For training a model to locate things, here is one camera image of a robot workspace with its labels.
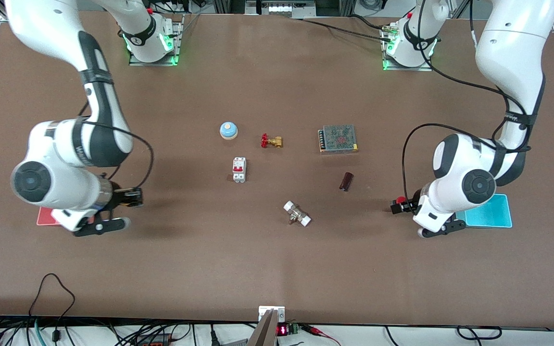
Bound small metal bracket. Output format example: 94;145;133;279
258;306;286;322

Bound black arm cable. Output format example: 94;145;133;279
79;99;155;190
401;0;532;212

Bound grey device white connectors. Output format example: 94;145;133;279
246;0;316;19

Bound pink plastic bin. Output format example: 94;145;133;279
37;206;96;226

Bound cyan plastic bin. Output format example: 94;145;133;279
456;194;513;228

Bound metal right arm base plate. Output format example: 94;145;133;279
129;14;184;67

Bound metal mesh power supply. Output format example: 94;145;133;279
318;124;359;154

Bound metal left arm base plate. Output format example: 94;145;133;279
383;24;434;72

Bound red power strip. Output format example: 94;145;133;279
135;334;172;346

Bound white red circuit breaker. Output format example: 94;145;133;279
232;157;247;183

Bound grey metal stand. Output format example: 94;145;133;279
247;310;278;346

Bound white-capped metal pipe fitting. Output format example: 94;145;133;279
283;200;312;227

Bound red clip lead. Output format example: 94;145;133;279
301;324;342;346

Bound black coiled cable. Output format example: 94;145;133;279
456;326;503;341

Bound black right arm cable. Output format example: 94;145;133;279
79;99;155;190

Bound black cable with gold connector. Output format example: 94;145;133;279
289;14;393;41

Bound thin black looped cable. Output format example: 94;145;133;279
28;273;76;344

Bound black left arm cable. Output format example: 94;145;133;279
401;0;532;212

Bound teal cable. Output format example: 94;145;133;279
33;318;47;346

